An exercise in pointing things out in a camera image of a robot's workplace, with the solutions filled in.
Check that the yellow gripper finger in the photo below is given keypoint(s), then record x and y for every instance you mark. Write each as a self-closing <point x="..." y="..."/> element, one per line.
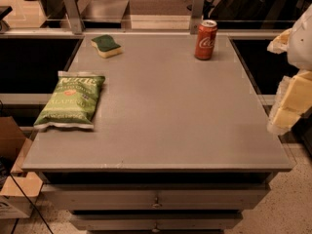
<point x="280" y="43"/>
<point x="292" y="100"/>

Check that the red coke can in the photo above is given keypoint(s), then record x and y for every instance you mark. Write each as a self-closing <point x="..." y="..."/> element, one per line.
<point x="205" y="42"/>

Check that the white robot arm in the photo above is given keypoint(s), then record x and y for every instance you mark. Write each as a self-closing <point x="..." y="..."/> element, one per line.
<point x="299" y="50"/>

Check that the upper cabinet drawer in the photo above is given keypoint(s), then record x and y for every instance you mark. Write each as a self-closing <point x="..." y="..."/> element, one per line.
<point x="100" y="198"/>

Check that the cabinet drawer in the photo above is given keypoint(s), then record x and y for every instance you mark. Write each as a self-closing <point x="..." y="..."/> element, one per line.
<point x="100" y="198"/>
<point x="155" y="221"/>

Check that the green and yellow sponge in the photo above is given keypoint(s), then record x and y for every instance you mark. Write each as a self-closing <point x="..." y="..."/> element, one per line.
<point x="106" y="46"/>

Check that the green jalapeno chip bag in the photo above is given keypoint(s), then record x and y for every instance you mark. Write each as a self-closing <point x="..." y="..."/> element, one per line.
<point x="73" y="102"/>

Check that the lower cabinet drawer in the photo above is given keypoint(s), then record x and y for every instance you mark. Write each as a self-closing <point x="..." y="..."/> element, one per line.
<point x="155" y="221"/>

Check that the cardboard box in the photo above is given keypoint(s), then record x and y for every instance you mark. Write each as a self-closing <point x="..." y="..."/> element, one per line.
<point x="19" y="189"/>

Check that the right metal bracket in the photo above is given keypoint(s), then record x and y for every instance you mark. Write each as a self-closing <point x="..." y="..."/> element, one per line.
<point x="196" y="15"/>

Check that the metal bracket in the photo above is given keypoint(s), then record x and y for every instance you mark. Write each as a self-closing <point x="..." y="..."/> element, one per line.
<point x="73" y="16"/>
<point x="196" y="15"/>

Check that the left metal bracket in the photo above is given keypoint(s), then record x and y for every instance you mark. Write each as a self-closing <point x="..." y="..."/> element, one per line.
<point x="73" y="16"/>

